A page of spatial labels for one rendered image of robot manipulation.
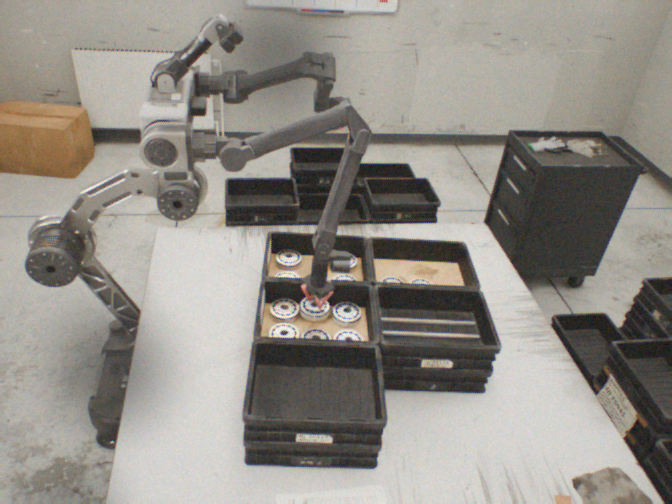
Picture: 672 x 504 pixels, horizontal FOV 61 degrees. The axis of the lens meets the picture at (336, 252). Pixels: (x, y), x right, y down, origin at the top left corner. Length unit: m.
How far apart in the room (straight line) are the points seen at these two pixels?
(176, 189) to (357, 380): 0.88
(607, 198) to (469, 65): 2.12
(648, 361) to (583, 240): 1.05
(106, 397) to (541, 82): 4.37
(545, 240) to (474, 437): 1.80
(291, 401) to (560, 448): 0.87
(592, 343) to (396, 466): 1.59
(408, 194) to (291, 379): 1.92
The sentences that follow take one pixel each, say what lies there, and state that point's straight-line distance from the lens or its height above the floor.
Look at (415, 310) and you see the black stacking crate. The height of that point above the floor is 0.83.
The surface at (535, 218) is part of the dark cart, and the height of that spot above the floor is 0.57.
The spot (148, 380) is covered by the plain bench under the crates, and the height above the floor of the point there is 0.70.
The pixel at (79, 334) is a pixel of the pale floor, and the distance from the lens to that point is 3.30.
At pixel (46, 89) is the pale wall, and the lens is 5.14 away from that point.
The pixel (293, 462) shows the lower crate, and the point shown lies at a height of 0.73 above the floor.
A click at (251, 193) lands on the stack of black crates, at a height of 0.50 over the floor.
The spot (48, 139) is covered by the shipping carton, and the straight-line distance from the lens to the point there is 4.59.
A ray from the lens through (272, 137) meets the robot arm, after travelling 1.69.
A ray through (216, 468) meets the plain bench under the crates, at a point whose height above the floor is 0.70.
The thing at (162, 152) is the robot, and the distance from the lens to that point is 1.70.
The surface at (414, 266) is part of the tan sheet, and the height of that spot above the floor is 0.83.
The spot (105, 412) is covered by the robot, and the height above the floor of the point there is 0.24.
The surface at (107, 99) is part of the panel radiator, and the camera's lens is 4.93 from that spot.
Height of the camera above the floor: 2.21
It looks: 36 degrees down
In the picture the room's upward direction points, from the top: 6 degrees clockwise
